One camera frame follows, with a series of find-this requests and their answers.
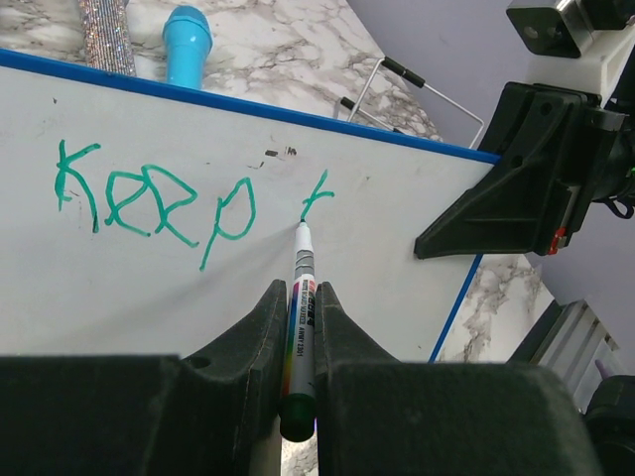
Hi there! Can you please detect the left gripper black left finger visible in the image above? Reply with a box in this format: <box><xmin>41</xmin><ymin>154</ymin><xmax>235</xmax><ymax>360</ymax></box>
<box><xmin>1</xmin><ymin>280</ymin><xmax>287</xmax><ymax>475</ymax></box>

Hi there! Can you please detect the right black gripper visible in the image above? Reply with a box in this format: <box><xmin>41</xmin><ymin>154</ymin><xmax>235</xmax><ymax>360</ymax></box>
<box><xmin>414</xmin><ymin>82</ymin><xmax>634</xmax><ymax>260</ymax></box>

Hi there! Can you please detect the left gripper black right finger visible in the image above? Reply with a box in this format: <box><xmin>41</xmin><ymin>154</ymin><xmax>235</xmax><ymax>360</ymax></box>
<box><xmin>316</xmin><ymin>283</ymin><xmax>601</xmax><ymax>475</ymax></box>

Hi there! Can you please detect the green white marker pen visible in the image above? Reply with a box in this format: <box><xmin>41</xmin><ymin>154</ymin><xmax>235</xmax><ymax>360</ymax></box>
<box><xmin>279</xmin><ymin>220</ymin><xmax>317</xmax><ymax>442</ymax></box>

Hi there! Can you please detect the blue framed whiteboard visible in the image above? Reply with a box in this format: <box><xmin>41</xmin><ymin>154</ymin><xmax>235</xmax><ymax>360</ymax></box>
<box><xmin>1</xmin><ymin>51</ymin><xmax>496</xmax><ymax>361</ymax></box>

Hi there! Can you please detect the blue toy microphone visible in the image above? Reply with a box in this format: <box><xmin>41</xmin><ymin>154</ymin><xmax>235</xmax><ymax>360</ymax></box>
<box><xmin>162</xmin><ymin>5</ymin><xmax>213</xmax><ymax>89</ymax></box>

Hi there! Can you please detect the glitter tube silver cap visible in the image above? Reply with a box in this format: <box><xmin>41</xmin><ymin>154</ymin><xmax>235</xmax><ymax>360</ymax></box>
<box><xmin>77</xmin><ymin>0</ymin><xmax>136</xmax><ymax>76</ymax></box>

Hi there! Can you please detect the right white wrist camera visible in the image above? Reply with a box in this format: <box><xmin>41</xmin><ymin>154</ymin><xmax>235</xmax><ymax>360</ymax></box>
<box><xmin>506</xmin><ymin>0</ymin><xmax>634</xmax><ymax>105</ymax></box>

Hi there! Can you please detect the aluminium frame rail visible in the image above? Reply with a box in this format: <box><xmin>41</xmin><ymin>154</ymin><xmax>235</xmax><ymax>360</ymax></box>
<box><xmin>509</xmin><ymin>300</ymin><xmax>626</xmax><ymax>410</ymax></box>

